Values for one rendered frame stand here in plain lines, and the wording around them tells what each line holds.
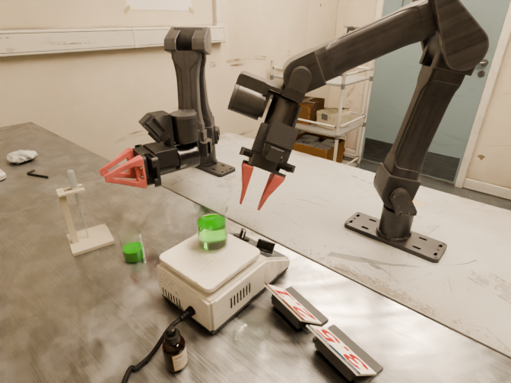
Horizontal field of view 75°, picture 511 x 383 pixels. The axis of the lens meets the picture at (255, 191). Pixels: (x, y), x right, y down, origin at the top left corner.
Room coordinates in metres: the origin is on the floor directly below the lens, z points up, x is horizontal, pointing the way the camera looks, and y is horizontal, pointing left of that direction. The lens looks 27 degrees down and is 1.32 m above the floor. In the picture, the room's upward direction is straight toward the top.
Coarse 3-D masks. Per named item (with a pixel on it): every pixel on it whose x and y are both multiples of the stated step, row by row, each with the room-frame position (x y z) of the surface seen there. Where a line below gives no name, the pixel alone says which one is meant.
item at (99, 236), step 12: (60, 192) 0.57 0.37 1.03; (72, 192) 0.57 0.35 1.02; (72, 228) 0.57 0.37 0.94; (96, 228) 0.62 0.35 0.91; (72, 240) 0.56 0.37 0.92; (84, 240) 0.58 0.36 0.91; (96, 240) 0.58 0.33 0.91; (108, 240) 0.58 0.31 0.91; (72, 252) 0.53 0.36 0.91; (84, 252) 0.54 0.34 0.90
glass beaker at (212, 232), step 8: (208, 200) 0.48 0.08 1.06; (216, 200) 0.48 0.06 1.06; (224, 200) 0.47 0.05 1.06; (200, 208) 0.47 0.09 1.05; (208, 208) 0.48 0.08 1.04; (216, 208) 0.48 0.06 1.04; (224, 208) 0.44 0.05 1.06; (200, 216) 0.43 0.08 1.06; (216, 216) 0.43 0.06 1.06; (224, 216) 0.44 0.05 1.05; (200, 224) 0.43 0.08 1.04; (208, 224) 0.43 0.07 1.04; (216, 224) 0.43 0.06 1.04; (224, 224) 0.44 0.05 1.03; (200, 232) 0.43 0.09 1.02; (208, 232) 0.43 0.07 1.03; (216, 232) 0.43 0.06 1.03; (224, 232) 0.44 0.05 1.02; (200, 240) 0.44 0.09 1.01; (208, 240) 0.43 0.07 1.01; (216, 240) 0.43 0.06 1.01; (224, 240) 0.44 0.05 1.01; (200, 248) 0.44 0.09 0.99; (208, 248) 0.43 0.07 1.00; (216, 248) 0.43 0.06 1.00; (224, 248) 0.44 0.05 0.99
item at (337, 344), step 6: (318, 330) 0.33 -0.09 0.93; (324, 330) 0.34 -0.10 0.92; (324, 336) 0.32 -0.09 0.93; (330, 336) 0.33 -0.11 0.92; (330, 342) 0.31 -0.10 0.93; (336, 342) 0.32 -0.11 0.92; (336, 348) 0.30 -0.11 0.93; (342, 348) 0.31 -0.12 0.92; (342, 354) 0.29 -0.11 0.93; (348, 354) 0.30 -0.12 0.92; (348, 360) 0.28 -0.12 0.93; (354, 360) 0.29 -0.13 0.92; (360, 360) 0.30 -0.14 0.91; (354, 366) 0.27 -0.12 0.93; (360, 366) 0.28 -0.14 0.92; (366, 366) 0.29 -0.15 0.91
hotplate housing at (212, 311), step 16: (160, 272) 0.41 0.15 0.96; (240, 272) 0.41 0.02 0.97; (256, 272) 0.42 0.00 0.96; (272, 272) 0.45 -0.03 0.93; (160, 288) 0.42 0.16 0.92; (176, 288) 0.39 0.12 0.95; (192, 288) 0.37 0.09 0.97; (224, 288) 0.37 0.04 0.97; (240, 288) 0.39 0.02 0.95; (256, 288) 0.42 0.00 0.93; (176, 304) 0.39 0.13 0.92; (192, 304) 0.37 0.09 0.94; (208, 304) 0.34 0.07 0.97; (224, 304) 0.36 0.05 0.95; (240, 304) 0.39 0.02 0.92; (208, 320) 0.34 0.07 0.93; (224, 320) 0.36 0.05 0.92
